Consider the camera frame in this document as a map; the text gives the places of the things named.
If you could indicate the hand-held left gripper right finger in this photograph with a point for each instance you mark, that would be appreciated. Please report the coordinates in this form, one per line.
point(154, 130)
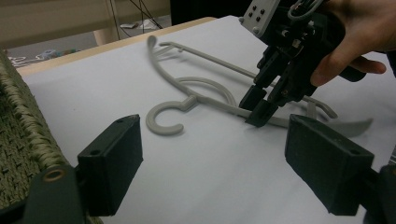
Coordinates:
point(327, 161)

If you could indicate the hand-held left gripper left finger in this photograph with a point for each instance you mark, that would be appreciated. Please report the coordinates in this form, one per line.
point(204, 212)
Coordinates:
point(112, 161)

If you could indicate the grey plastic clothes hanger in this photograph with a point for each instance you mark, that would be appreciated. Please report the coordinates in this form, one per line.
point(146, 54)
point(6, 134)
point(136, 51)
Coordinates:
point(190, 102)

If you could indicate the green woven basket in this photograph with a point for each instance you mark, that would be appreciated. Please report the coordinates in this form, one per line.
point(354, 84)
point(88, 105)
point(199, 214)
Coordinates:
point(18, 133)

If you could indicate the light wooden table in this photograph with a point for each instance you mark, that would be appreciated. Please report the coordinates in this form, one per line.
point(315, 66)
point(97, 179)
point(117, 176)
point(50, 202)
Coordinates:
point(93, 49)

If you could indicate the colourful plastic toys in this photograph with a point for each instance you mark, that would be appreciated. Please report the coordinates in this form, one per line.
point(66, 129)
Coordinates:
point(53, 53)

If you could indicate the beige wooden desk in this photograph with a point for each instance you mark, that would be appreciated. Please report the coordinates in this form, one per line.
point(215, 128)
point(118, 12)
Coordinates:
point(62, 15)

